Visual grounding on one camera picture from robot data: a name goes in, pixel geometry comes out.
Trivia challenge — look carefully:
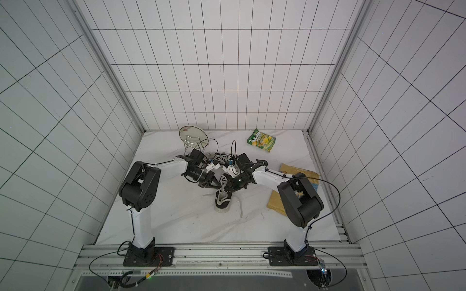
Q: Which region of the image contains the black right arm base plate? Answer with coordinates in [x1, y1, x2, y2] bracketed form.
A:
[263, 246, 319, 267]

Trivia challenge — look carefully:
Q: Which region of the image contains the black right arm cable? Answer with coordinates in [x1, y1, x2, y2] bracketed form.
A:
[305, 178, 348, 288]

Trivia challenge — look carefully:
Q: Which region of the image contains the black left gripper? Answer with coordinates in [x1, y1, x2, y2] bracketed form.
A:
[184, 167, 222, 189]

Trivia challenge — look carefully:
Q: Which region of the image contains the green spring tea snack bag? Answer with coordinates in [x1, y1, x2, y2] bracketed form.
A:
[247, 129, 276, 152]

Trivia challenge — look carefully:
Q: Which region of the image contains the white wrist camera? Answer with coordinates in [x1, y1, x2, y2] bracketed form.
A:
[223, 164, 239, 178]
[205, 162, 222, 173]

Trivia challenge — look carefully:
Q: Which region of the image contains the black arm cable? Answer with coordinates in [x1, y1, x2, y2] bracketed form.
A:
[305, 178, 348, 288]
[86, 239, 165, 290]

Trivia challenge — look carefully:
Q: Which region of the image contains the round mirror on wire stand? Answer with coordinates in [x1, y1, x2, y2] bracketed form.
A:
[178, 126, 209, 154]

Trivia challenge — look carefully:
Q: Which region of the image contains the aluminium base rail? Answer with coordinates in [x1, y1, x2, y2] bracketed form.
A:
[74, 241, 367, 275]

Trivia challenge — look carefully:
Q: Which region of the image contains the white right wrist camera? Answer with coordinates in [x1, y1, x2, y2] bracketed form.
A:
[223, 164, 239, 178]

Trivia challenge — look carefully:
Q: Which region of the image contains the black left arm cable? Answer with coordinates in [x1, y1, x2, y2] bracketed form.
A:
[86, 239, 165, 290]

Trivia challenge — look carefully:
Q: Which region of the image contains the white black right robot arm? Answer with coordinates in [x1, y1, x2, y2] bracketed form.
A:
[219, 154, 324, 255]

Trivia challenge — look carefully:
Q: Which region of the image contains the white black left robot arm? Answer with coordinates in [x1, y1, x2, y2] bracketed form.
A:
[118, 150, 221, 250]

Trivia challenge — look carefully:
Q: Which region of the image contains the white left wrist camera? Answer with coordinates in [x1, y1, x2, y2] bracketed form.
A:
[205, 162, 222, 173]

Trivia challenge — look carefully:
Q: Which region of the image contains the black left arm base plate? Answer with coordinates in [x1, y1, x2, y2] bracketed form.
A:
[123, 245, 176, 267]

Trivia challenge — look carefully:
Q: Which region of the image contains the black white sneaker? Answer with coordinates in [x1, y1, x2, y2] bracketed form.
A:
[209, 153, 236, 167]
[214, 183, 233, 213]

